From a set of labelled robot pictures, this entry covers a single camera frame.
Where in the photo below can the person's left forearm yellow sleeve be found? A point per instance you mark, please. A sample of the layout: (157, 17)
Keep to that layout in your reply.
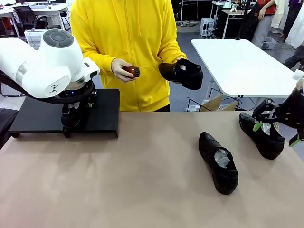
(171, 52)

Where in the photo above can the person red shirt grey trousers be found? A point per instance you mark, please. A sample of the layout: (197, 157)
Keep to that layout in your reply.
(263, 28)

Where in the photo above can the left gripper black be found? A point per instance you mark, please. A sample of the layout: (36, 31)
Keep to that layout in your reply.
(80, 98)

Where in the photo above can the person's right forearm yellow sleeve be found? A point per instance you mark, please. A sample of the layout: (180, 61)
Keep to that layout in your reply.
(99, 63)

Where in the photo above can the person's right hand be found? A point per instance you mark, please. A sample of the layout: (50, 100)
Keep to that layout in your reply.
(117, 69)

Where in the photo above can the white office desk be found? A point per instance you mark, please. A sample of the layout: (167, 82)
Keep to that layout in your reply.
(54, 7)

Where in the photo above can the person torso yellow hoodie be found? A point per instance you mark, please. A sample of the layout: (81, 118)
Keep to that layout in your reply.
(133, 35)

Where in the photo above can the white computer case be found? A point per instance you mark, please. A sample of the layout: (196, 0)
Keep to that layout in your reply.
(206, 26)

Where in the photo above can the seated person dark trousers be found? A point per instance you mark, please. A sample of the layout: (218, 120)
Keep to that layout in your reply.
(297, 57)

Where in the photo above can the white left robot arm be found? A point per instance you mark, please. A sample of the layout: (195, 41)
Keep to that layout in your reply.
(35, 66)

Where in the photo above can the white power strip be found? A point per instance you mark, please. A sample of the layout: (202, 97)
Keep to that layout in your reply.
(187, 23)

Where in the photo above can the person's left hand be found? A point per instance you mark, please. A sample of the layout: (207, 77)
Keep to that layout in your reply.
(181, 60)

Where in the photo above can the white air purifier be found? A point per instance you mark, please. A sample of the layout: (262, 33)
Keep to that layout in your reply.
(33, 40)

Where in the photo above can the white rectangular table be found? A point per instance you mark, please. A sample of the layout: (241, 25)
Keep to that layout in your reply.
(237, 66)

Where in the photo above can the grey plastic bin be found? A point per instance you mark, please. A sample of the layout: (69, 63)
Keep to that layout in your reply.
(269, 44)

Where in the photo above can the person in dark clothes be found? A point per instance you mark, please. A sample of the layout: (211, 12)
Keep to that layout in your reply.
(294, 23)

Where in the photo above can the reddish wooden shoe brush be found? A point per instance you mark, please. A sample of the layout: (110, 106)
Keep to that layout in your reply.
(133, 71)

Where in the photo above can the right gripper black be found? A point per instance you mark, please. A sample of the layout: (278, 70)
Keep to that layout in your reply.
(292, 111)

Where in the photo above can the white paper shoe stuffing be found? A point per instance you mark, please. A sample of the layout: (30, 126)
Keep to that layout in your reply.
(183, 67)
(266, 129)
(74, 106)
(222, 158)

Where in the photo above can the black office chair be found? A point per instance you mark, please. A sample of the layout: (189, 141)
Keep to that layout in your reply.
(26, 16)

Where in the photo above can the brown top metal desk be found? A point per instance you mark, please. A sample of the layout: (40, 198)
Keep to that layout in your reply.
(237, 12)

